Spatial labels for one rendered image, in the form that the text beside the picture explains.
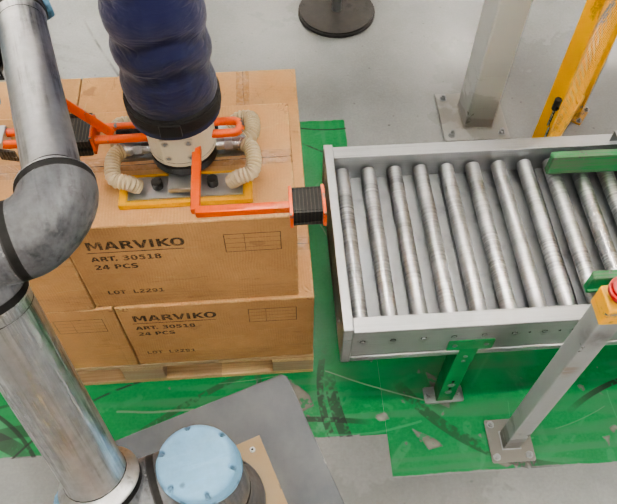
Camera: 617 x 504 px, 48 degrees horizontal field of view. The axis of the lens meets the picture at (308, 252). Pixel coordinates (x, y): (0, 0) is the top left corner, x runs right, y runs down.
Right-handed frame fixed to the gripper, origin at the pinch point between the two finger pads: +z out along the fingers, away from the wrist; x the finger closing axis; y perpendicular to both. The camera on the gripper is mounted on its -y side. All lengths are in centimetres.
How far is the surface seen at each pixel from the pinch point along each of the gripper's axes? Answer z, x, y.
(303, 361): 112, -22, 71
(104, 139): 13.2, -2.3, 23.2
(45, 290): 54, -20, -1
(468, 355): 82, -37, 121
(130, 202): 24.8, -13.3, 27.8
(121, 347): 92, -21, 11
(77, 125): 12.4, 2.0, 16.5
